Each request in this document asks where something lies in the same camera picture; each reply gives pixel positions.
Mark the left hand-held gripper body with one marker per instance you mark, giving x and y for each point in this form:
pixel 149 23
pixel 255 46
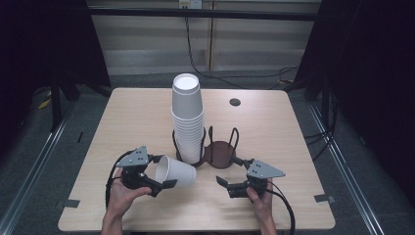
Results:
pixel 133 160

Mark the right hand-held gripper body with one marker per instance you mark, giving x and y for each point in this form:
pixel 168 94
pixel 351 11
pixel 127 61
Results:
pixel 262 169

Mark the white paper drinking cup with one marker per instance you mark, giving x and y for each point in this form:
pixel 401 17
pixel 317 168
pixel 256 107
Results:
pixel 176 173

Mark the stack of white cups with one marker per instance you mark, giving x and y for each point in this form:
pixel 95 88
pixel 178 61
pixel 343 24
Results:
pixel 187 107

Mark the person's right hand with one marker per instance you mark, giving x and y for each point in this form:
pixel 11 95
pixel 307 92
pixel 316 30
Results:
pixel 261 205

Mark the person's left hand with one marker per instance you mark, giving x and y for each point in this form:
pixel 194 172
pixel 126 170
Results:
pixel 125 199

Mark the grey tape piece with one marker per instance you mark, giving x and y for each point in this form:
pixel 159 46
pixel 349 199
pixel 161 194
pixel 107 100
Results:
pixel 324 198
pixel 68 203

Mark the black metal stand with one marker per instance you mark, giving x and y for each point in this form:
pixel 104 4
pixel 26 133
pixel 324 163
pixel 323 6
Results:
pixel 56 104

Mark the black curtain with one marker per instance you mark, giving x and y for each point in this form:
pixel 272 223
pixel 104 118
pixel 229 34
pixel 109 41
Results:
pixel 39 42
pixel 375 81

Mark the dark desk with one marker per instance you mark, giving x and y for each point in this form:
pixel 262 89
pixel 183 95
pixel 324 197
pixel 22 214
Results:
pixel 195 13

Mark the metal floor rail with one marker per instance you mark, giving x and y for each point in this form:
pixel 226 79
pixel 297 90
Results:
pixel 32 182
pixel 349 182

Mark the white wall socket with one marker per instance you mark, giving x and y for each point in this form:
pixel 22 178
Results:
pixel 191 4

